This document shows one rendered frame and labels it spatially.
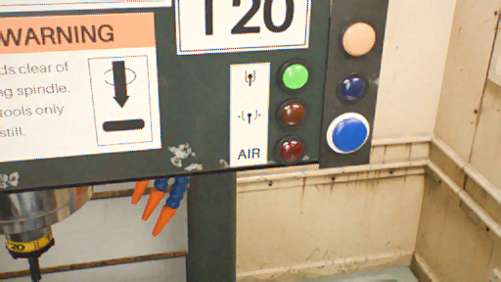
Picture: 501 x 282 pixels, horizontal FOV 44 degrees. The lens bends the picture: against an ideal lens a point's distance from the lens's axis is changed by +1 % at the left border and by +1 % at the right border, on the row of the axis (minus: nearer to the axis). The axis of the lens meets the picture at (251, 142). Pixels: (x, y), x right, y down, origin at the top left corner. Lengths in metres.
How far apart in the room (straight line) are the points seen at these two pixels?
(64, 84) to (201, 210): 0.90
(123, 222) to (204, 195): 0.18
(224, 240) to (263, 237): 0.49
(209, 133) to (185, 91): 0.04
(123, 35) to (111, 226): 0.87
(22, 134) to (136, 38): 0.11
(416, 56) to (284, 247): 0.68
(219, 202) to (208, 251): 0.13
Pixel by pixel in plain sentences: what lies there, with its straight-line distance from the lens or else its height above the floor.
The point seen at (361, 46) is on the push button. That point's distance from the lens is 0.48.
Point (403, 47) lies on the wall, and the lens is 1.72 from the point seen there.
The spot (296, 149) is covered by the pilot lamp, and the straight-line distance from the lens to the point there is 0.49.
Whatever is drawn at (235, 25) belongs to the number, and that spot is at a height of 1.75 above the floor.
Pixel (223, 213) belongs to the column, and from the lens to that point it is 1.34.
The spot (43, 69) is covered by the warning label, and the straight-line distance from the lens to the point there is 0.45.
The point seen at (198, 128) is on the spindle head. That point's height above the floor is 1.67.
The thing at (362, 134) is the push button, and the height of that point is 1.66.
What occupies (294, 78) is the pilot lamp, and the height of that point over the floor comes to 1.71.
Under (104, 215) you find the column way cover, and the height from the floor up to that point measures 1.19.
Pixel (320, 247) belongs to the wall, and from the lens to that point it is 1.94.
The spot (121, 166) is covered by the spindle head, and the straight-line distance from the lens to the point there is 0.48.
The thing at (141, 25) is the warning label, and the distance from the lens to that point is 0.44.
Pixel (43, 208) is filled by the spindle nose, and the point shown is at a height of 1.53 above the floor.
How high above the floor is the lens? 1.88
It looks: 27 degrees down
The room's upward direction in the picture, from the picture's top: 1 degrees clockwise
